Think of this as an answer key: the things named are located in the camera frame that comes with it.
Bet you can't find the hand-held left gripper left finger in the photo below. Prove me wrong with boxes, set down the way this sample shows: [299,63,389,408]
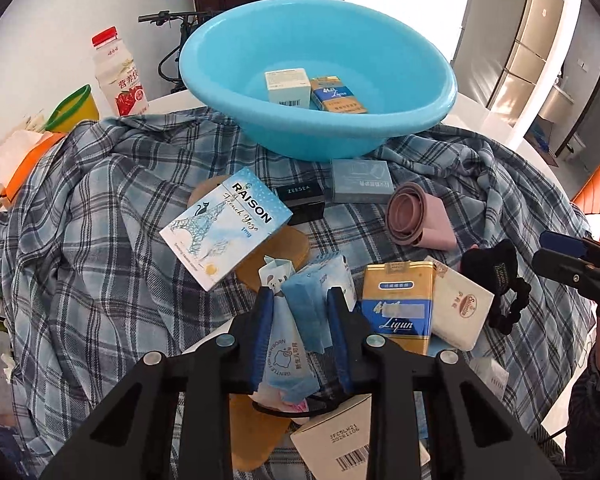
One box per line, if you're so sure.
[40,287,276,480]

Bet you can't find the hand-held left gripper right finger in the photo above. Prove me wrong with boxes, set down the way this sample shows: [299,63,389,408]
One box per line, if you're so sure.
[327,287,561,480]

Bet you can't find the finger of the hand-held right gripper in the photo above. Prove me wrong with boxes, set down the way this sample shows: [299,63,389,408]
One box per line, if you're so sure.
[541,230,600,263]
[532,249,600,293]

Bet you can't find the yellow cigarette pack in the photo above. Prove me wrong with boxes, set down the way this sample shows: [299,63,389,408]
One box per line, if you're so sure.
[309,76,368,114]
[360,261,438,358]

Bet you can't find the beige barcode box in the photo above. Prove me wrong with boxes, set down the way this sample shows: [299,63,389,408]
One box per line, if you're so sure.
[290,394,431,480]

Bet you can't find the pink collapsible cup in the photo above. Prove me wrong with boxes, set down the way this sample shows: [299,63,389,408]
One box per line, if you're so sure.
[386,182,458,250]

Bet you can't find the white blue small box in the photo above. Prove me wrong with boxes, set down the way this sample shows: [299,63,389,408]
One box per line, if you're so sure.
[265,67,312,108]

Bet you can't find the blue plastic basin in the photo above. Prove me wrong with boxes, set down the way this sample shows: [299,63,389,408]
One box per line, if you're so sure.
[179,0,458,162]

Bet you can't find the black scrunchie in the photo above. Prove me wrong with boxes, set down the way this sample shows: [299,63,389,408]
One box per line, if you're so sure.
[460,239,532,335]

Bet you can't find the white tissue pack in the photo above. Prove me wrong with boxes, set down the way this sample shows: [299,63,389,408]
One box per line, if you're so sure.
[425,256,495,352]

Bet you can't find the blue white printed box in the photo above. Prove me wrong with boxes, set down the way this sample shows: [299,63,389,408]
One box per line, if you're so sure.
[159,169,293,292]

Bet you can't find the white box red print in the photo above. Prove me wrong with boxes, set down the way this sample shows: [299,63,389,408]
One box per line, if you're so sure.
[472,357,510,401]

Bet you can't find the beige sink cabinet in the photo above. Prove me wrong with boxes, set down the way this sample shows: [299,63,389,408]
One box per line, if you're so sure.
[540,80,581,121]

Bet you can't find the black small box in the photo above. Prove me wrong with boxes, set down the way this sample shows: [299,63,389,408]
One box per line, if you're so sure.
[272,182,326,226]

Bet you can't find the grey blue flat box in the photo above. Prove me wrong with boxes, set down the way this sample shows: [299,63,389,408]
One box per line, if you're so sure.
[330,158,395,204]

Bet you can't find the blue plaid shirt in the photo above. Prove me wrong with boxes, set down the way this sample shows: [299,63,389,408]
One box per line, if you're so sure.
[0,105,596,480]

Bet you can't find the silver refrigerator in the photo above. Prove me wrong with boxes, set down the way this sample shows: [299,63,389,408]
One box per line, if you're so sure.
[487,0,583,128]

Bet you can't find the orange tissue box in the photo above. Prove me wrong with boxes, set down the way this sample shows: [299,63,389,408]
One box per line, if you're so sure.
[0,130,66,203]

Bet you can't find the red cap drink bottle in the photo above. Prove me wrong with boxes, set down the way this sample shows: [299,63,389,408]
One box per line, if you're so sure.
[91,26,150,118]

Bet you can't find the yellow green cup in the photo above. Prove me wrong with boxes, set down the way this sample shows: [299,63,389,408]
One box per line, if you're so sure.
[44,84,101,133]

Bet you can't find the clear snack bag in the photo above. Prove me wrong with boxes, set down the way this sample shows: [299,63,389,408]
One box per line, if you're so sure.
[0,115,46,213]

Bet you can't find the black bicycle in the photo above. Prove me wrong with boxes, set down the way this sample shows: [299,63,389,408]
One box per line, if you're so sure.
[139,10,221,95]

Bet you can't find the white bunny hair tie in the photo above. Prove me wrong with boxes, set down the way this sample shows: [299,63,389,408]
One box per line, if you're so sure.
[252,392,342,417]

